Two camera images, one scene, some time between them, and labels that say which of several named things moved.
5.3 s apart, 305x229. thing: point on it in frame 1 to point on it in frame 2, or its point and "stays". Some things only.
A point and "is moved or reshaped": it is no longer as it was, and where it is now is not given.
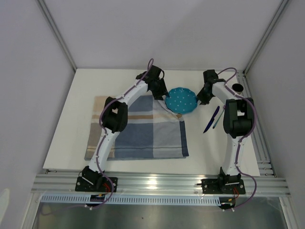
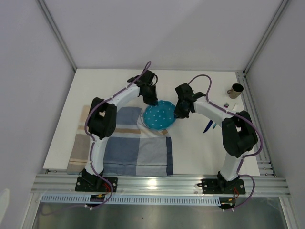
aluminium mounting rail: [160, 184] stays
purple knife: [212, 119] stays
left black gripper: [163, 91] to [153, 100]
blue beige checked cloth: [153, 131] is moved or reshaped
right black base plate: [215, 186] stays
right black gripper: [204, 101] to [179, 114]
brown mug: [238, 88] stays
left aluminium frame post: [47, 15] stays
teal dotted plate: [181, 100] is moved or reshaped
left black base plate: [82, 184] stays
